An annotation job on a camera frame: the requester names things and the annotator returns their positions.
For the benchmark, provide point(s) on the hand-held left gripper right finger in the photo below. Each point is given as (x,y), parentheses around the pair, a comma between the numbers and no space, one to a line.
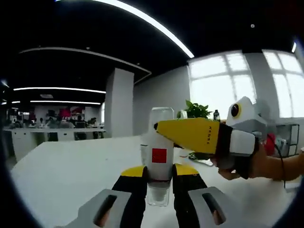
(185,204)

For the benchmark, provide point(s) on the dark drink bottle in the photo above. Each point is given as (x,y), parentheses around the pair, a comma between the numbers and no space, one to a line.
(216,115)

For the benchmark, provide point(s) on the straight ceiling light strip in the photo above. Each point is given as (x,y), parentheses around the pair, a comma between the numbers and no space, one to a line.
(59,102)
(59,89)

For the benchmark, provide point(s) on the pink sign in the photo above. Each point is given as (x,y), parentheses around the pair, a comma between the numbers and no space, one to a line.
(65,112)

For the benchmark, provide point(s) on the green potted plant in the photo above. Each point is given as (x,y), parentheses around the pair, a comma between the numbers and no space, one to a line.
(197,110)

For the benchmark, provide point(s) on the curved ceiling light strip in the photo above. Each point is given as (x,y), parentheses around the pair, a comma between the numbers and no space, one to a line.
(154,21)

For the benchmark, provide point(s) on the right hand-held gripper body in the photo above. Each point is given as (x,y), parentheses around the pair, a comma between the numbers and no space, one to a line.
(249,118)

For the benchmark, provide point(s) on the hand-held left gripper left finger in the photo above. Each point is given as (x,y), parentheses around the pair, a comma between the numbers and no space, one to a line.
(83,219)

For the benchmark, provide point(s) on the row of white office desks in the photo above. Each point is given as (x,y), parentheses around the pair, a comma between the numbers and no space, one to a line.
(59,134)

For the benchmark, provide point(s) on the person's right hand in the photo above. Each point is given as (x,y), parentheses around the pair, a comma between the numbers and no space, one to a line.
(251,168)

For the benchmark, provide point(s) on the white skincare bottle red label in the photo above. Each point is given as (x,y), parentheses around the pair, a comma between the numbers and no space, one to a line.
(159,171)

